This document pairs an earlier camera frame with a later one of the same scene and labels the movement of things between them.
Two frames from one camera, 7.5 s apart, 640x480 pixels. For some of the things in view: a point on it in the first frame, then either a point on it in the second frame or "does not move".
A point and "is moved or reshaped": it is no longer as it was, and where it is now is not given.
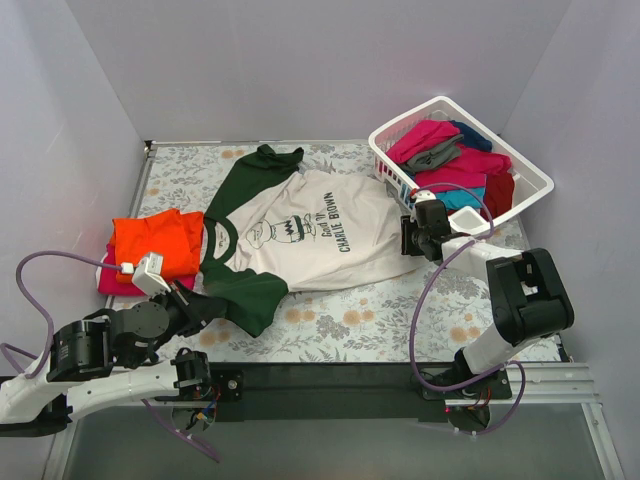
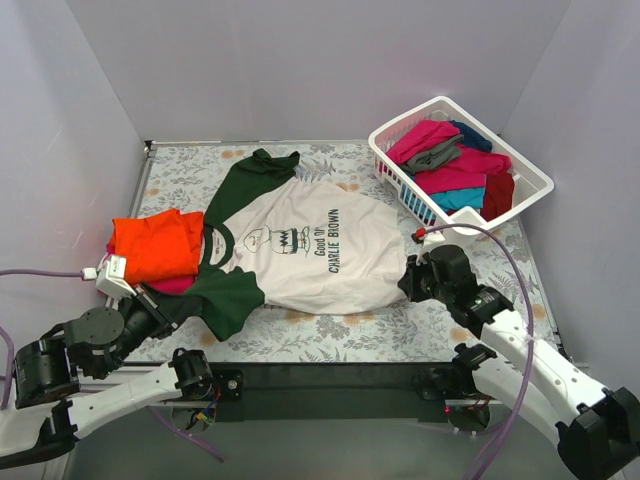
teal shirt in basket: [458, 199] does not move
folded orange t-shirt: [176, 236] does not move
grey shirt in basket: [446, 152] does not move
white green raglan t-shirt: [271, 227] is moved or reshaped
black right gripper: [410, 235] -> [413, 279]
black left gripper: [189, 307] -> [157, 306]
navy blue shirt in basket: [471, 139] does not move
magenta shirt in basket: [420, 136] does not move
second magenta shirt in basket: [471, 169] does not move
